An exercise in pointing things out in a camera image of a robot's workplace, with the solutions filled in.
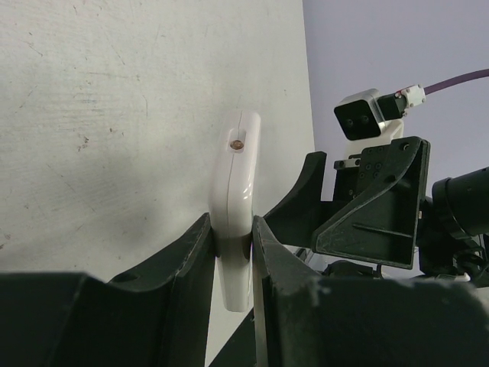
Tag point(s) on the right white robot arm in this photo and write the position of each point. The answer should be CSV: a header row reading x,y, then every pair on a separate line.
x,y
452,232

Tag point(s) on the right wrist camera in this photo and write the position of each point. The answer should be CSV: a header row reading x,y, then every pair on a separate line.
x,y
370,119

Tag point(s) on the white red remote control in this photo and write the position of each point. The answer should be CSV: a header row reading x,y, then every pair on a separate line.
x,y
231,199

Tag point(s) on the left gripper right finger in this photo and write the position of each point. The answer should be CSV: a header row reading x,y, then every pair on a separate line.
x,y
302,318

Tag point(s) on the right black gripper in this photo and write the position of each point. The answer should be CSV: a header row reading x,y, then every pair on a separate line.
x,y
381,190

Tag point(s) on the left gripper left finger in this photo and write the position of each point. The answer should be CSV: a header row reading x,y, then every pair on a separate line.
x,y
154,314

